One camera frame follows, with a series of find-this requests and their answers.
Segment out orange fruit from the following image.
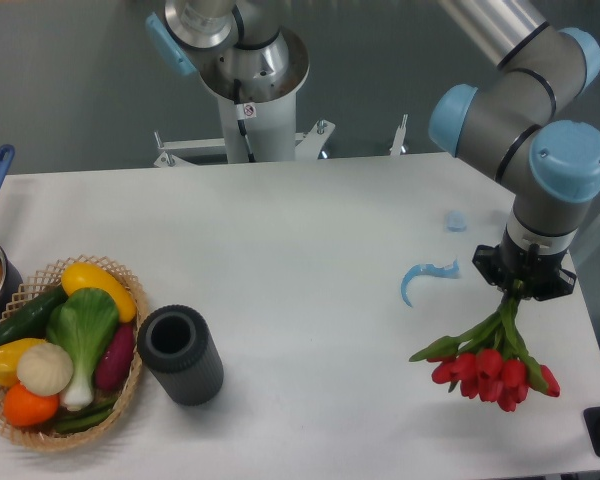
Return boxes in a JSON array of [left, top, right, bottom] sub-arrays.
[[3, 383, 59, 427]]

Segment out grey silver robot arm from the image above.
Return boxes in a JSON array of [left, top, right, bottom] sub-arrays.
[[145, 1, 600, 301]]

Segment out cream white garlic bulb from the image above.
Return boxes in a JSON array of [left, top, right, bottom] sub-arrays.
[[16, 343, 74, 397]]

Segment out green bean pods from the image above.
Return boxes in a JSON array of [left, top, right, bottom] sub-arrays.
[[53, 397, 117, 435]]

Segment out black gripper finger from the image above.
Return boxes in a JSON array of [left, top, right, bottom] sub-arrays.
[[472, 245, 506, 291], [533, 267, 576, 301]]

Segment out green bok choy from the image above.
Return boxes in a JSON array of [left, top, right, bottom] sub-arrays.
[[46, 288, 119, 412]]

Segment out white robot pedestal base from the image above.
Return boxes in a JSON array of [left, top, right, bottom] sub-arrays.
[[149, 27, 336, 167]]

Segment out yellow squash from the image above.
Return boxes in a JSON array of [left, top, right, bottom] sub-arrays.
[[61, 262, 137, 323]]

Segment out curved blue tape strip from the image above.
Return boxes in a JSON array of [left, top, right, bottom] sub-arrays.
[[400, 259, 460, 307]]

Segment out red tulip bouquet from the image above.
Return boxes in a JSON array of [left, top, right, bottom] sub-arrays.
[[409, 280, 561, 412]]

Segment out dark green cucumber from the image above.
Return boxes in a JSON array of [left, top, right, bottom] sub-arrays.
[[0, 286, 68, 346]]

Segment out small light blue cap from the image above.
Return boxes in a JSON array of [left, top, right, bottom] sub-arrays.
[[445, 210, 467, 233]]

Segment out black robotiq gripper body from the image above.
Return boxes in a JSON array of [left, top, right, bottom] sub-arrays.
[[498, 237, 560, 295]]

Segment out purple sweet potato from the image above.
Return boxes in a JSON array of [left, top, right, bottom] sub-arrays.
[[94, 324, 135, 391]]

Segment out yellow bell pepper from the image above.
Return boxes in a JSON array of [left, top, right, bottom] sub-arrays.
[[0, 338, 45, 388]]

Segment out dark grey ribbed vase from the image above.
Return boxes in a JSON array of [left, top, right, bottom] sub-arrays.
[[137, 305, 224, 406]]

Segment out woven wicker basket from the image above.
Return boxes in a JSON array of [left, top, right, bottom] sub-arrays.
[[0, 255, 149, 453]]

